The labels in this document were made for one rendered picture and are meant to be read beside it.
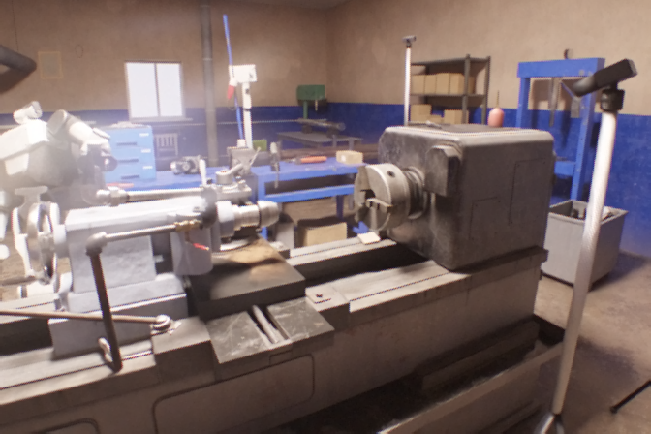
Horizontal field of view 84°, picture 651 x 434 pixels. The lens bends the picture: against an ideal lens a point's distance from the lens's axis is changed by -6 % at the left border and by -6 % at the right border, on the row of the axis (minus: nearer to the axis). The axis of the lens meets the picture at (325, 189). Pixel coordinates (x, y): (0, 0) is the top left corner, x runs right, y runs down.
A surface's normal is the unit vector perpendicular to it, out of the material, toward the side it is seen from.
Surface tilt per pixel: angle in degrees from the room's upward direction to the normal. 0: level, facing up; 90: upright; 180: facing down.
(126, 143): 90
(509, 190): 90
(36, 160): 69
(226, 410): 90
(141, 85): 90
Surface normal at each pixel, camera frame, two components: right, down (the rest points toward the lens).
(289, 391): 0.46, 0.21
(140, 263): 0.44, -0.14
